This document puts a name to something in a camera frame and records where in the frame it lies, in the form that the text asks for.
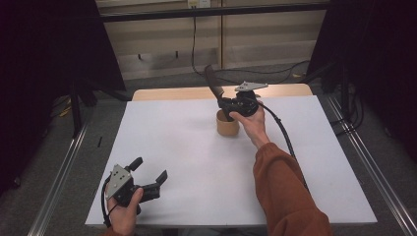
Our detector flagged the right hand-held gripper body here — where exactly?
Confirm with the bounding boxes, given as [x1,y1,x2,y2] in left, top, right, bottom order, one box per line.
[225,81,269,118]

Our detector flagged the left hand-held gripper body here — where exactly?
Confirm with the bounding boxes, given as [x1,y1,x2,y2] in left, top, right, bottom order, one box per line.
[104,163,161,208]

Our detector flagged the brown cup with small figure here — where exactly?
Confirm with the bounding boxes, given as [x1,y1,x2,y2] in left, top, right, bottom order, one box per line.
[215,109,241,138]

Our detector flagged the black spatula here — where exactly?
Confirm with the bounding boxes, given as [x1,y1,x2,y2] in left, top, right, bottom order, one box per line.
[204,64,235,123]

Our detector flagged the person's right hand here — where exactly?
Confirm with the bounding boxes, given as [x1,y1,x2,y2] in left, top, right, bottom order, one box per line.
[228,99,271,151]

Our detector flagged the person's left hand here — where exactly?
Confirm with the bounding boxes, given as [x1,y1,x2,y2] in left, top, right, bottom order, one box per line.
[105,187,146,236]

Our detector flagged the light wooden table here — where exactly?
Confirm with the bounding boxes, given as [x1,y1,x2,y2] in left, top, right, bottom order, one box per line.
[131,83,314,102]

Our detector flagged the black metal stand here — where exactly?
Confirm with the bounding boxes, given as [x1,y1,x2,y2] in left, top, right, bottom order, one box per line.
[70,78,99,139]

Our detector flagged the black horizontal bar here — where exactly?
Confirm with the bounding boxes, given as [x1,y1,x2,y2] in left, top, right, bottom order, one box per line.
[99,2,330,24]

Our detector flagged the black curtain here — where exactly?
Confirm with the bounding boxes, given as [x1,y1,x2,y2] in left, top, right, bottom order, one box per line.
[0,0,128,198]
[305,0,417,162]

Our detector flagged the left hand-held gripper black cable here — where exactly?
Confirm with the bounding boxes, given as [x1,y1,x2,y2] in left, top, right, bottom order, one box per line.
[100,174,120,229]

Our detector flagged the hand-held gripper black cable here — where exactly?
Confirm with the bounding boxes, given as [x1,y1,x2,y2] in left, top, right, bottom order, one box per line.
[100,174,120,229]
[257,100,310,192]

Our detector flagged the long black floor cable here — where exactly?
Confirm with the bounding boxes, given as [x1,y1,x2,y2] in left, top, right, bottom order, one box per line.
[191,15,312,86]

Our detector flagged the right hand-held gripper black cable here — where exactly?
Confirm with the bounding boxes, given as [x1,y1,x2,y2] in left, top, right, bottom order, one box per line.
[257,100,310,192]

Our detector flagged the metal floor rail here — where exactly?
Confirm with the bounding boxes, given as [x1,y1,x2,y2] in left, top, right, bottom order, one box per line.
[27,119,90,236]
[324,93,417,236]

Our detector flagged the bundle of black floor cables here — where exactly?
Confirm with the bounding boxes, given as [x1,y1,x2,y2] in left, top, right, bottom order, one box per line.
[328,83,366,137]

